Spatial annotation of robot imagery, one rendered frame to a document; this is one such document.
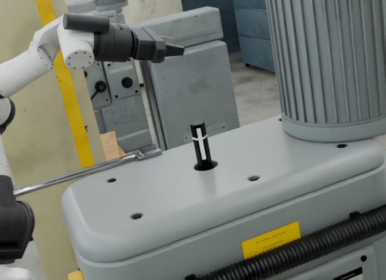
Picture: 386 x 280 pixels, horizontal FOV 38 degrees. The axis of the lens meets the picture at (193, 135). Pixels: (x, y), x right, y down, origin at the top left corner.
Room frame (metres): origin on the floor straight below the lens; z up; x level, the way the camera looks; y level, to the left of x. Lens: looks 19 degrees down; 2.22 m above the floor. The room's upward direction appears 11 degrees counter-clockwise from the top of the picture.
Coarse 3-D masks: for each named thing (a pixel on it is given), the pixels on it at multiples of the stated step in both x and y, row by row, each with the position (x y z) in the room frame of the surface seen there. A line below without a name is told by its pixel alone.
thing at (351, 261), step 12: (348, 252) 0.72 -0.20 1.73; (360, 252) 0.72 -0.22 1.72; (372, 252) 0.73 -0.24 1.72; (324, 264) 0.71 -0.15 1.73; (336, 264) 0.71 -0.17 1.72; (348, 264) 0.71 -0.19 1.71; (360, 264) 0.72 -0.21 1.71; (372, 264) 0.72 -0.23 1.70; (300, 276) 0.69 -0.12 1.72; (312, 276) 0.69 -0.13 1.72; (324, 276) 0.70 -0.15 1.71; (336, 276) 0.70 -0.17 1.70; (348, 276) 0.71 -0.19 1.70; (360, 276) 0.72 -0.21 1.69; (372, 276) 0.72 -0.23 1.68
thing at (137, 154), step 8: (152, 144) 0.90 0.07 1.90; (136, 152) 0.88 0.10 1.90; (144, 152) 0.88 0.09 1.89; (152, 152) 0.86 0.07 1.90; (160, 152) 0.86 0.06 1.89; (112, 160) 0.86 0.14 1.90; (120, 160) 0.85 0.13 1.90; (128, 160) 0.86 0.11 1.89; (88, 168) 0.84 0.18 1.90; (96, 168) 0.84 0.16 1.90; (104, 168) 0.84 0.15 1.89; (64, 176) 0.83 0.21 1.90; (72, 176) 0.83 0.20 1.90; (80, 176) 0.83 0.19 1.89; (32, 184) 0.83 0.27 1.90; (40, 184) 0.82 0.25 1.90; (48, 184) 0.82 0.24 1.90; (56, 184) 0.82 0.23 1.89; (16, 192) 0.80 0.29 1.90; (24, 192) 0.80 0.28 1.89
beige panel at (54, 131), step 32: (0, 0) 2.37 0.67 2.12; (32, 0) 2.41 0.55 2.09; (64, 0) 2.45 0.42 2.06; (0, 32) 2.36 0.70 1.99; (32, 32) 2.40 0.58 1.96; (64, 64) 2.42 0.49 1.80; (32, 96) 2.37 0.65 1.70; (64, 96) 2.41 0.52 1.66; (32, 128) 2.36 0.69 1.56; (64, 128) 2.40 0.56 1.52; (96, 128) 2.45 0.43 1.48; (32, 160) 2.35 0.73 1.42; (64, 160) 2.39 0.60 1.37; (96, 160) 2.43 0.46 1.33; (32, 192) 2.34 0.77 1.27; (64, 224) 2.37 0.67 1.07; (64, 256) 2.35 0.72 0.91
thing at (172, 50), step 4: (168, 44) 1.31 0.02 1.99; (168, 48) 1.31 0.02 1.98; (172, 48) 1.31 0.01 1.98; (176, 48) 1.31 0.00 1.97; (180, 48) 1.32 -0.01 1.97; (184, 48) 1.32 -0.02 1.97; (168, 52) 1.31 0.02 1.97; (172, 52) 1.31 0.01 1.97; (176, 52) 1.32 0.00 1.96; (180, 52) 1.32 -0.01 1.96; (168, 56) 1.31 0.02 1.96
